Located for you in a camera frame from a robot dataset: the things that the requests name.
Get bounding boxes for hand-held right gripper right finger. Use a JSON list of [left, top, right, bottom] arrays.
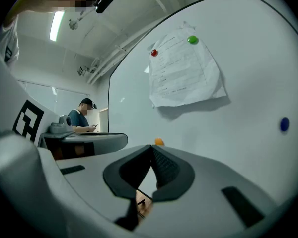
[[134, 144, 292, 238]]

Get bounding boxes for crumpled printed paper sheet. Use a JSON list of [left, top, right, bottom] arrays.
[[148, 21, 228, 108]]

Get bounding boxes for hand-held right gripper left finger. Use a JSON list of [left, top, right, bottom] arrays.
[[55, 144, 153, 232]]

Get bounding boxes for glass partition window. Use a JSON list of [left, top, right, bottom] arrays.
[[15, 79, 90, 124]]

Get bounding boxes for white ceiling pipes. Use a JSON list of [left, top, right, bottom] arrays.
[[85, 0, 187, 85]]

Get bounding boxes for grey wall-mounted box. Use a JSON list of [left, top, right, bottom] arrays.
[[77, 65, 90, 77]]

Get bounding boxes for long ceiling light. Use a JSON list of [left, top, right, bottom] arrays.
[[49, 10, 66, 43]]

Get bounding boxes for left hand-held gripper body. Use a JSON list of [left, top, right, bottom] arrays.
[[0, 43, 74, 149]]

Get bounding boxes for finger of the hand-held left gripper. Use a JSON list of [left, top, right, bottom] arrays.
[[40, 131, 129, 156]]

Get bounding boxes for blue round magnet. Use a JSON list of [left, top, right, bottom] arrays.
[[280, 117, 290, 132]]

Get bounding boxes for person's white shirt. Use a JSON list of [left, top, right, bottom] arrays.
[[0, 15, 21, 67]]

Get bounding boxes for white whiteboard with black frame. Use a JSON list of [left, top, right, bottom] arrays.
[[107, 0, 298, 209]]

